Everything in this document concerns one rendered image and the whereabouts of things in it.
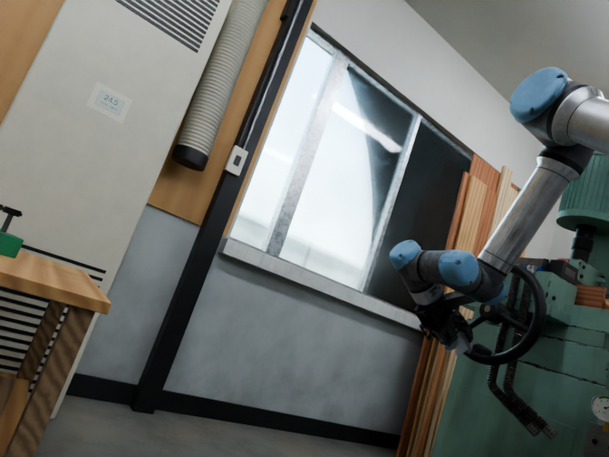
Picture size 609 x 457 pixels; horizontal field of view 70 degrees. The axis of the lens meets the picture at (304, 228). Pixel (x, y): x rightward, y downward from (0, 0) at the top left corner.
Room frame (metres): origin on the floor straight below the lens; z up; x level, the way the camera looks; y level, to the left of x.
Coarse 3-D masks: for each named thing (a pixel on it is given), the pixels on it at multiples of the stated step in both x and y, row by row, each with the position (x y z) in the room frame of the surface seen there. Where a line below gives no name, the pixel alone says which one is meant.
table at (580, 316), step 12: (504, 300) 1.25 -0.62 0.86; (516, 300) 1.22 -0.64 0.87; (516, 312) 1.25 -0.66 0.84; (528, 312) 1.18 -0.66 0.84; (552, 312) 1.13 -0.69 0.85; (564, 312) 1.15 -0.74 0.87; (576, 312) 1.16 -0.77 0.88; (588, 312) 1.13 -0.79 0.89; (600, 312) 1.11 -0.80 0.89; (564, 324) 1.17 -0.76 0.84; (576, 324) 1.15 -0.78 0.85; (588, 324) 1.13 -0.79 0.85; (600, 324) 1.10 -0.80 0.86
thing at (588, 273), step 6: (564, 258) 1.33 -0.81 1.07; (570, 258) 1.32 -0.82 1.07; (570, 264) 1.31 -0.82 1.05; (576, 264) 1.29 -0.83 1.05; (582, 264) 1.29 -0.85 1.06; (582, 270) 1.29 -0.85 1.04; (588, 270) 1.31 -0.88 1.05; (594, 270) 1.33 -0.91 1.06; (582, 276) 1.29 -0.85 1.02; (588, 276) 1.31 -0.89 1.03; (594, 276) 1.33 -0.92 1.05; (600, 276) 1.34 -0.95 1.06; (582, 282) 1.30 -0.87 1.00; (588, 282) 1.32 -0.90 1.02; (594, 282) 1.33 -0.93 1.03
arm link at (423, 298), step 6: (432, 288) 1.01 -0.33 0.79; (438, 288) 1.01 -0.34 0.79; (414, 294) 1.03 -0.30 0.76; (420, 294) 1.02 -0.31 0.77; (426, 294) 1.02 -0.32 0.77; (432, 294) 1.02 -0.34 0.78; (438, 294) 1.02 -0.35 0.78; (414, 300) 1.07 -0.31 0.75; (420, 300) 1.04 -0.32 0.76; (426, 300) 1.03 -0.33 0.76; (432, 300) 1.03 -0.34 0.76
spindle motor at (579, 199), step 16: (592, 160) 1.29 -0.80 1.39; (608, 160) 1.26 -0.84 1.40; (592, 176) 1.28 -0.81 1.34; (608, 176) 1.26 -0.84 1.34; (576, 192) 1.31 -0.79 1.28; (592, 192) 1.27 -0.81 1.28; (608, 192) 1.26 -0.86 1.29; (560, 208) 1.37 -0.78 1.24; (576, 208) 1.29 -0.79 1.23; (592, 208) 1.27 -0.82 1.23; (608, 208) 1.26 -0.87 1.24; (560, 224) 1.39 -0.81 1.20; (576, 224) 1.34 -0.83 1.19; (592, 224) 1.30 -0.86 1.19; (608, 224) 1.26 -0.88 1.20
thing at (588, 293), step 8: (584, 288) 1.22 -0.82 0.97; (592, 288) 1.20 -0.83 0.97; (600, 288) 1.18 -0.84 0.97; (576, 296) 1.24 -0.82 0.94; (584, 296) 1.22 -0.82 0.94; (592, 296) 1.20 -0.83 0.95; (600, 296) 1.18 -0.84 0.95; (576, 304) 1.23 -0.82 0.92; (584, 304) 1.21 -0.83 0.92; (592, 304) 1.20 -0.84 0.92; (600, 304) 1.18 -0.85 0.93
